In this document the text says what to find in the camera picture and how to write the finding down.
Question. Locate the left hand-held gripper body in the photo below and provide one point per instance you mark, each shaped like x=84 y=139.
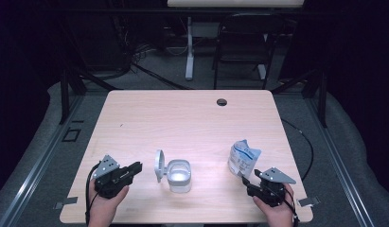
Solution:
x=111 y=183

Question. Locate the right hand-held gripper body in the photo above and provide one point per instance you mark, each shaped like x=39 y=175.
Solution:
x=271 y=189

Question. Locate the white and blue milk bag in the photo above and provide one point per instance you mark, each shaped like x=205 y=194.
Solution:
x=244 y=157

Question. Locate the clear jar with white lid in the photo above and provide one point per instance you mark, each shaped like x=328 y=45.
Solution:
x=178 y=175

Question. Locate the person's right hand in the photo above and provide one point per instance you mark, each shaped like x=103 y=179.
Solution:
x=277 y=213

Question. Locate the person's left hand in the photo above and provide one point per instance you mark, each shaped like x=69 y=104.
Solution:
x=105 y=209

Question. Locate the grey tape strip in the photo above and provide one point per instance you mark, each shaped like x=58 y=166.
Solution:
x=307 y=201
x=69 y=200

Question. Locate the black table grommet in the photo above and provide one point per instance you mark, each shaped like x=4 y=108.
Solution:
x=221 y=102

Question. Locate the white desk leg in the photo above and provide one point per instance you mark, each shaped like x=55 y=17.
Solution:
x=189 y=50

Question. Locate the black folding chair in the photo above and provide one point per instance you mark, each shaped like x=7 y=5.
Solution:
x=242 y=41

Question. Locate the aluminium floor rail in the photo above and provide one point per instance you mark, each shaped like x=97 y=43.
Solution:
x=34 y=170
x=340 y=164

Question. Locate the black metal frame post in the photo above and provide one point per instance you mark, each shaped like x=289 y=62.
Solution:
x=323 y=97
x=64 y=94

